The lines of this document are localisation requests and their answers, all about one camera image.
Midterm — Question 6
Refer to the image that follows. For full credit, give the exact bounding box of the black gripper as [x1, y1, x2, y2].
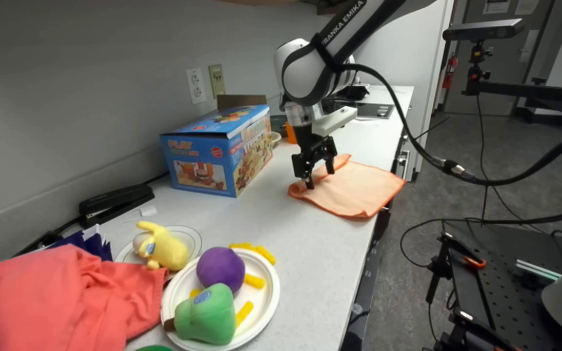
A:
[292, 123, 340, 191]

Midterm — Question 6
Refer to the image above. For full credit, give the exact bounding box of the orange microfibre cloth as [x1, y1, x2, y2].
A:
[288, 154, 409, 220]

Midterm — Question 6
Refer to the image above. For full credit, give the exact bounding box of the coral red cloth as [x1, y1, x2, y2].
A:
[0, 244, 171, 351]

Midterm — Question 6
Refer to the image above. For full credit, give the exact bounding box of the yellow toy fry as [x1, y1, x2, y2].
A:
[233, 298, 259, 330]
[255, 244, 280, 267]
[229, 240, 260, 254]
[243, 271, 268, 291]

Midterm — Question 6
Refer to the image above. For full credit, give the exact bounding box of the blue toy food set box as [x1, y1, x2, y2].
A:
[159, 94, 278, 199]

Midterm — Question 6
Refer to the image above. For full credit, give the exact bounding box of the purple plush ball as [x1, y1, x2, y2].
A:
[196, 246, 249, 296]

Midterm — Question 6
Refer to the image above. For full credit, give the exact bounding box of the clear plastic plate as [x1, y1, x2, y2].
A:
[116, 222, 206, 265]

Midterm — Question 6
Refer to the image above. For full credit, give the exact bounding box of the white paper plate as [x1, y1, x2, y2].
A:
[161, 244, 284, 351]

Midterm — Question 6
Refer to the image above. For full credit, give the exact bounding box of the red fire extinguisher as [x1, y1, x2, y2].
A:
[442, 55, 461, 94]

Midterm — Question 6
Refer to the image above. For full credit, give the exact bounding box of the yellow plush toy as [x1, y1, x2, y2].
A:
[132, 220, 194, 273]

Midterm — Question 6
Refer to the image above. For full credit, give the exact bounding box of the green plush pear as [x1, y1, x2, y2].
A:
[163, 283, 239, 347]

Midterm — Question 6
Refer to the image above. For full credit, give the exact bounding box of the black stapler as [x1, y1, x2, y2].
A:
[77, 181, 157, 230]

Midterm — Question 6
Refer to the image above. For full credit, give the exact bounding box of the black perforated breadboard table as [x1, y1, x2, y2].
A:
[444, 220, 562, 351]

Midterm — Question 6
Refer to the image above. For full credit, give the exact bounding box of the dark blue fabric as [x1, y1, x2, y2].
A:
[50, 222, 116, 263]

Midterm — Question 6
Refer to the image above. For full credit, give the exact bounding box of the thin black cable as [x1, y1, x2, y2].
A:
[397, 216, 473, 328]

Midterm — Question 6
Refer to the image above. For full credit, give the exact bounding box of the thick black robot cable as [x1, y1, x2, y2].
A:
[342, 60, 562, 230]

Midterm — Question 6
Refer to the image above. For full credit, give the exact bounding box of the beige wall switch plate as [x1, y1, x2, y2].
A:
[208, 62, 229, 99]

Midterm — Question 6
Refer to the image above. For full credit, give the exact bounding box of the white wall outlet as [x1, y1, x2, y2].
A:
[186, 66, 210, 105]

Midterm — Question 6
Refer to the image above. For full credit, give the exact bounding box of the orange handled black clamp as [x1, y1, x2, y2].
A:
[426, 230, 493, 306]
[446, 306, 499, 351]

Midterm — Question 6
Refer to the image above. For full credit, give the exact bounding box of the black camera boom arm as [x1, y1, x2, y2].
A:
[463, 41, 562, 135]

